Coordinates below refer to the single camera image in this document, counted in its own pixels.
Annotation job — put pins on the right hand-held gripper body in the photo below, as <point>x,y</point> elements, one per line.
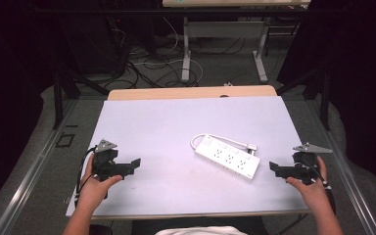
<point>306,163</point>

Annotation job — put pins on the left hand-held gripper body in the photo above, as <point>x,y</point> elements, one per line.
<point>103,160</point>

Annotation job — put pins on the person's right hand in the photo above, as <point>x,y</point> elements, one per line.
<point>313,194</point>

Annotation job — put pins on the person's left hand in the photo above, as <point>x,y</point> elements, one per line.
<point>95,191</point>

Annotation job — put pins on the black floor socket plate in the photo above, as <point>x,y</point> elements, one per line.
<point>65,140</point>

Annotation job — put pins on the white power strip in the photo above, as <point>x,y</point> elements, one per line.
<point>228,158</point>

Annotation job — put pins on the white table mat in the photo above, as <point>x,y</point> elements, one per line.
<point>176,130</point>

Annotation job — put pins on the black metal stand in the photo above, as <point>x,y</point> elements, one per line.
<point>323,98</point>
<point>58,98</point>

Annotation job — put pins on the wooden table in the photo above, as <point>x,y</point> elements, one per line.
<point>189,92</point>

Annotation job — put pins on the person's white shirt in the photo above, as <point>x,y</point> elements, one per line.
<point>200,231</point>

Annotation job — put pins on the white-legged desk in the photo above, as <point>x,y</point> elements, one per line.
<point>186,49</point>

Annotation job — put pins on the aluminium floor rail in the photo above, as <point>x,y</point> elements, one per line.
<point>29,182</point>
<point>349,176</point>

